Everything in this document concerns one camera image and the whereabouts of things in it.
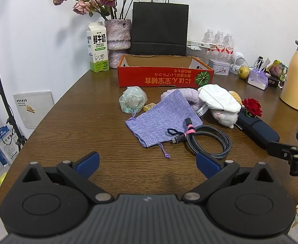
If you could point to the purple textured vase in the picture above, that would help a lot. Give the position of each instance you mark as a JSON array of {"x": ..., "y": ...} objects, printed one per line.
[{"x": 117, "y": 35}]

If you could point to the clear seed container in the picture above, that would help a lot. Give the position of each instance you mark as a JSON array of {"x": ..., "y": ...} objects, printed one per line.
[{"x": 199, "y": 54}]

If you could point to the white round lid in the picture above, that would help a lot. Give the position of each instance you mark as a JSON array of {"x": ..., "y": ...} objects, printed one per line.
[{"x": 202, "y": 110}]

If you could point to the white green milk carton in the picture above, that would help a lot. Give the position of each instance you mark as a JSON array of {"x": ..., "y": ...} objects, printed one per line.
[{"x": 98, "y": 48}]

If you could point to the red cardboard box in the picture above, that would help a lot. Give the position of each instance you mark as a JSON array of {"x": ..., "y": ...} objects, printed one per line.
[{"x": 159, "y": 77}]

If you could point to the black light stand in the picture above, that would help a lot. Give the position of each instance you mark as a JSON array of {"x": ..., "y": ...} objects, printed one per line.
[{"x": 1, "y": 86}]

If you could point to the clear plastic bag bundle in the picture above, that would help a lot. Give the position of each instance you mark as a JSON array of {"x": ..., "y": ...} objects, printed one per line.
[{"x": 132, "y": 100}]

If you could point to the blue white packets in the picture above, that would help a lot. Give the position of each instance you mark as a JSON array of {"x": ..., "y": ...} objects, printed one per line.
[{"x": 1, "y": 144}]

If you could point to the flat white carton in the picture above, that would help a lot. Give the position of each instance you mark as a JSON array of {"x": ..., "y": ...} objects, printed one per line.
[{"x": 199, "y": 45}]

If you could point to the white printed tin box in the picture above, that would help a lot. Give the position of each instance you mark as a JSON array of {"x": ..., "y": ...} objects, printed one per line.
[{"x": 219, "y": 67}]

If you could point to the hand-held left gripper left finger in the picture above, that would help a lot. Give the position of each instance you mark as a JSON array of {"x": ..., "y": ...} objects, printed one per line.
[{"x": 89, "y": 161}]

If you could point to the white crumpled cloth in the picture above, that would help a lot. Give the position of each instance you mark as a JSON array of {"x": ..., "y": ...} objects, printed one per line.
[{"x": 220, "y": 96}]

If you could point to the purple tissue pack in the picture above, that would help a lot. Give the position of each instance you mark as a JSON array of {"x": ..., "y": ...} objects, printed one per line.
[{"x": 257, "y": 80}]

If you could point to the small yellow-green object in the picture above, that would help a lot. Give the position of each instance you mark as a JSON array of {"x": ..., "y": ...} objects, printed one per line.
[{"x": 3, "y": 178}]

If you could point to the green apple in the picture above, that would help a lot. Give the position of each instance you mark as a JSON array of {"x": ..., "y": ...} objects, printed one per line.
[{"x": 243, "y": 72}]

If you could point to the small yellow block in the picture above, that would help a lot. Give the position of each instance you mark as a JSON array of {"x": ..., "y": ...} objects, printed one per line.
[{"x": 149, "y": 106}]

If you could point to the small white fan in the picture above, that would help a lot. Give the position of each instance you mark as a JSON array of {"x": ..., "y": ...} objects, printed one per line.
[{"x": 238, "y": 58}]

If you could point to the yellow thermos jug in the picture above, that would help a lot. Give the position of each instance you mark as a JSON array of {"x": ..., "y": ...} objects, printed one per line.
[{"x": 297, "y": 81}]

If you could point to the white yellow plush hamster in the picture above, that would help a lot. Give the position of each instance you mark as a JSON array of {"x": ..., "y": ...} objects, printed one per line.
[{"x": 225, "y": 118}]

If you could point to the small dark pouch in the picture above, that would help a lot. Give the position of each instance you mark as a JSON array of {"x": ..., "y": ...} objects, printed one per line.
[{"x": 274, "y": 82}]

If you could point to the red artificial rose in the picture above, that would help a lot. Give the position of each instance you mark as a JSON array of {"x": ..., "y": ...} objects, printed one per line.
[{"x": 252, "y": 106}]

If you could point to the colourful snack bag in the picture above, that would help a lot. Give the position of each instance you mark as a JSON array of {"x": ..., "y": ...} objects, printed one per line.
[{"x": 277, "y": 70}]

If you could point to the black paper bag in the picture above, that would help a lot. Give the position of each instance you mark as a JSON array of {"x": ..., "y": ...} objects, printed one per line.
[{"x": 159, "y": 28}]

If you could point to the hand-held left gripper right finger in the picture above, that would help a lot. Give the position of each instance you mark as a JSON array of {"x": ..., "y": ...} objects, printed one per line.
[{"x": 207, "y": 164}]

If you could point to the purple fluffy towel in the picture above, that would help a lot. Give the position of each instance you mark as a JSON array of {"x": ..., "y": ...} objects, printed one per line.
[{"x": 187, "y": 94}]

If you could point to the navy zip case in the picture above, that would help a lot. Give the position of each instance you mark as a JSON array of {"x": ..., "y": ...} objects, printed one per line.
[{"x": 258, "y": 129}]

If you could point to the small black device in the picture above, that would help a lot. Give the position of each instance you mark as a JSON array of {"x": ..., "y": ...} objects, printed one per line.
[{"x": 260, "y": 60}]

